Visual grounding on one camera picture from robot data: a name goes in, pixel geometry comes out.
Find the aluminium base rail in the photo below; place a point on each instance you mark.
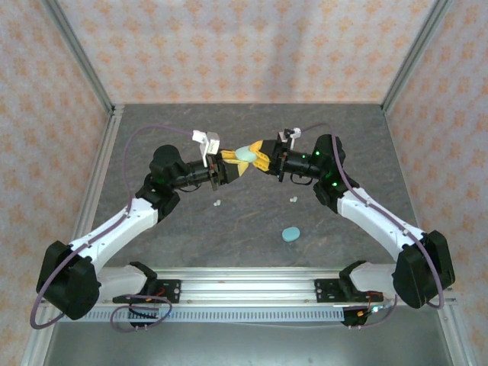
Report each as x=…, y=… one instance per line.
x=244, y=289

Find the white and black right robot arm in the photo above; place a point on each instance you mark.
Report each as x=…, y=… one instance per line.
x=381, y=225

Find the aluminium frame post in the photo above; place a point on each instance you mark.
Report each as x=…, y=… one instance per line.
x=415, y=53
x=76, y=53

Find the light blue earbud charging case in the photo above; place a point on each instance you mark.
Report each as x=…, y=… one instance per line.
x=290, y=234

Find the grey sheet metal panel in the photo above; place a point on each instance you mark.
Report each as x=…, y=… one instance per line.
x=244, y=347

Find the aluminium table side rail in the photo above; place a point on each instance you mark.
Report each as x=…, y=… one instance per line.
x=455, y=335
x=103, y=167

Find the mint green earbud charging case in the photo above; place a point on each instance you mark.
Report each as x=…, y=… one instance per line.
x=246, y=153

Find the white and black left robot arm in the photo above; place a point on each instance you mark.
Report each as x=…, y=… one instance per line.
x=114, y=232

